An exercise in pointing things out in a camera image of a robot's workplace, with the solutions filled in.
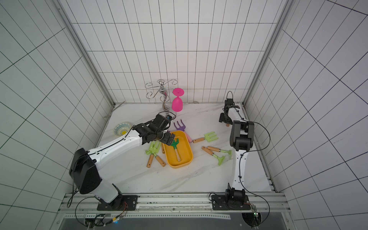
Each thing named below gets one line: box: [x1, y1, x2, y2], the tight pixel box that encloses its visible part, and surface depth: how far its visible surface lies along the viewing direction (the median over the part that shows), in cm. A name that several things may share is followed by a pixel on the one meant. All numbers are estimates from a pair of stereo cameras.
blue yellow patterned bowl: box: [113, 121, 132, 136], surface depth 103 cm
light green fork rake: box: [201, 146, 226, 166], surface depth 91 cm
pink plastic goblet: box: [171, 87, 185, 113], surface depth 97 cm
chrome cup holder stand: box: [144, 79, 178, 112], surface depth 94 cm
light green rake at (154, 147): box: [145, 140, 162, 169], surface depth 92 cm
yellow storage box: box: [162, 130, 194, 169], surface depth 90 cm
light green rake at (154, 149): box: [149, 140, 166, 167], surface depth 92 cm
